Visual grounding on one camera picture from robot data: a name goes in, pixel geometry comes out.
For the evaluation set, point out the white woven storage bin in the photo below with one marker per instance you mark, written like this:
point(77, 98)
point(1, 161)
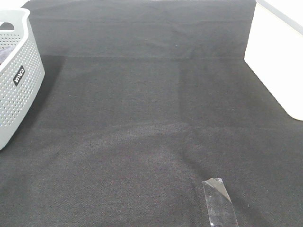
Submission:
point(274, 51)

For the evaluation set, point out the grey towel in basket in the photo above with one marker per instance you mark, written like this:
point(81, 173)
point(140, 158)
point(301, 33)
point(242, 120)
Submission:
point(5, 52)

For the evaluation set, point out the clear tape strip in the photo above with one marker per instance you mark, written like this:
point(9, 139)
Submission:
point(219, 205)

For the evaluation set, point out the grey perforated laundry basket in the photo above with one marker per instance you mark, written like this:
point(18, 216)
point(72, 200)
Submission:
point(21, 74)

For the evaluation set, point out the black table cloth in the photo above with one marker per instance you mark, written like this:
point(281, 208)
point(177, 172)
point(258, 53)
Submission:
point(142, 101)

